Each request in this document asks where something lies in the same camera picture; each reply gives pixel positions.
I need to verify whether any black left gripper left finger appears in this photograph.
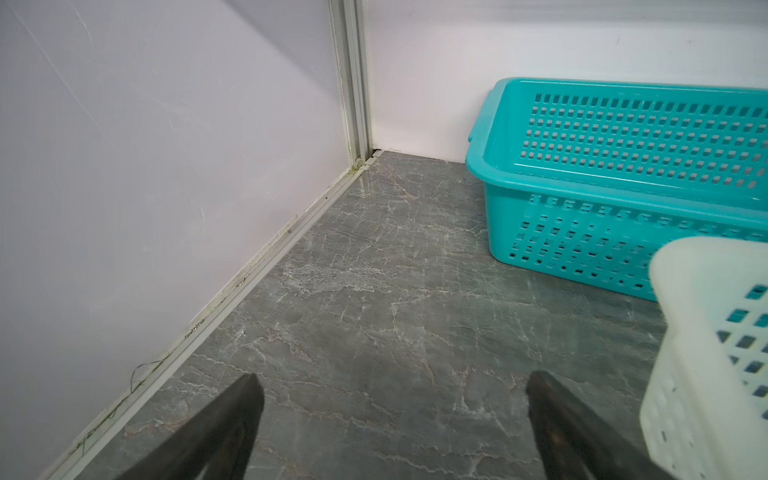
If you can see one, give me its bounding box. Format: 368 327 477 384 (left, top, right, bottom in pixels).
120 373 265 479

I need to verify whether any white plastic basket near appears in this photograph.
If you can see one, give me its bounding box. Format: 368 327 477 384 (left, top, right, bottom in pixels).
640 237 767 479

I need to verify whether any teal plastic basket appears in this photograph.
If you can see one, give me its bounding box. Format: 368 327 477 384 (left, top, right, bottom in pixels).
466 78 767 300

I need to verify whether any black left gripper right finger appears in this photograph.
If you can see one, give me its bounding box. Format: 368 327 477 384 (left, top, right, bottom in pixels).
526 371 672 479

